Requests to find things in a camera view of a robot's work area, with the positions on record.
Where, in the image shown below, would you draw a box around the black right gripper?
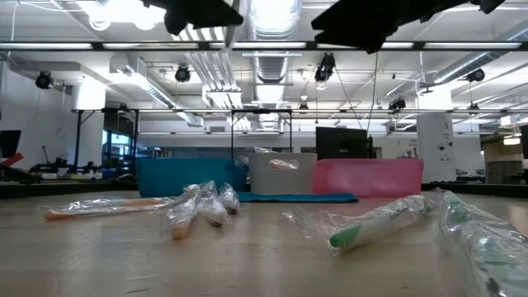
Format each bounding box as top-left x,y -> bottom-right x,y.
310,0 -> 507,55

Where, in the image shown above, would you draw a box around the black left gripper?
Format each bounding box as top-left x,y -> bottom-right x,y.
142,0 -> 245,31

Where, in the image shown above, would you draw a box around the green toothbrush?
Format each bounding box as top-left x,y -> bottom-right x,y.
283,194 -> 438,257
435,187 -> 528,297

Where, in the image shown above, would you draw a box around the black flat monitor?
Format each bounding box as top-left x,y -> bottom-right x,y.
315,126 -> 371,160

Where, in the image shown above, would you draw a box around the black metal rack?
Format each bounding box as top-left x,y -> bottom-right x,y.
70,107 -> 139,174
229,108 -> 294,154

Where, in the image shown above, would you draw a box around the white square column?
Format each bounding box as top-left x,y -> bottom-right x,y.
416,112 -> 457,185

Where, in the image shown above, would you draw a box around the pink plastic bin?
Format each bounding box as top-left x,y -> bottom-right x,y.
313,158 -> 425,199

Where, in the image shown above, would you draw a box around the teal plastic bin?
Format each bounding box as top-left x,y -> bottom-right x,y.
136,158 -> 249,198

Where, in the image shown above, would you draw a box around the white plastic bin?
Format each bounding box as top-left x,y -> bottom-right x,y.
247,153 -> 318,196

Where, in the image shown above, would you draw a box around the teal plastic lid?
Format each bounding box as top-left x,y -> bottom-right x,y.
237,191 -> 359,204

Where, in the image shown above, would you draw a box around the tan storage cabinet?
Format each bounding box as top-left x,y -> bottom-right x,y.
480,135 -> 528,186

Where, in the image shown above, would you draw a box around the black bench equipment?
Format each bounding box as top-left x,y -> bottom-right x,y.
28,156 -> 102,175

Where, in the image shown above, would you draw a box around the red bar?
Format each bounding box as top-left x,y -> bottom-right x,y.
0,152 -> 25,167

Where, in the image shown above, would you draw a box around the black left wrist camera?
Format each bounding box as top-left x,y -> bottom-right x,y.
163,11 -> 189,36

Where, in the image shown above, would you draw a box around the thin hanging cable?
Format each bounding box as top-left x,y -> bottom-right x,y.
365,51 -> 380,134

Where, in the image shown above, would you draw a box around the silver ventilation duct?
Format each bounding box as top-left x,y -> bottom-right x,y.
245,0 -> 303,87

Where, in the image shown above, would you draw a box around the black wall screen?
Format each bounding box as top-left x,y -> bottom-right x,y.
0,130 -> 22,159

